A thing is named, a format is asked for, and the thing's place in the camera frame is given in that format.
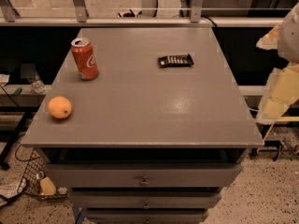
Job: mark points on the drawer knob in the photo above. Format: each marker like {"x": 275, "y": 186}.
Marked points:
{"x": 146, "y": 206}
{"x": 144, "y": 181}

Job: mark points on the grey drawer cabinet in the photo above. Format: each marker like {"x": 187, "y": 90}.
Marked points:
{"x": 187, "y": 129}

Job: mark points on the clear plastic water bottle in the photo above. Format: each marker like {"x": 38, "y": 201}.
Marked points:
{"x": 37, "y": 84}

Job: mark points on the yellow ladder frame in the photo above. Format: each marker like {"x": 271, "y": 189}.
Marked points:
{"x": 282, "y": 136}

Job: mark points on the red coke can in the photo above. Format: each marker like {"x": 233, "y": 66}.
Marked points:
{"x": 82, "y": 50}

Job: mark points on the black rxbar chocolate bar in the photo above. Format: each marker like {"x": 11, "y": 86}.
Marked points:
{"x": 184, "y": 60}

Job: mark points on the top drawer knob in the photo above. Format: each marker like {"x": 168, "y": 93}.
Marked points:
{"x": 144, "y": 181}

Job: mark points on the orange fruit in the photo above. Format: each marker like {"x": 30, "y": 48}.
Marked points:
{"x": 60, "y": 107}

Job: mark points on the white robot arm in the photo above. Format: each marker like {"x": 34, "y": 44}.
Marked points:
{"x": 283, "y": 84}

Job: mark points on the middle drawer knob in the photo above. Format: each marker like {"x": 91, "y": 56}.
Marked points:
{"x": 146, "y": 206}

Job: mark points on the yellow bottle in basket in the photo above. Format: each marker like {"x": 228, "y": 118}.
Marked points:
{"x": 47, "y": 186}

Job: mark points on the metal railing frame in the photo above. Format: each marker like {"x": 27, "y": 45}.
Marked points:
{"x": 96, "y": 13}

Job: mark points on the wire basket on floor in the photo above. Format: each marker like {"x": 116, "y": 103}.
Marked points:
{"x": 32, "y": 176}

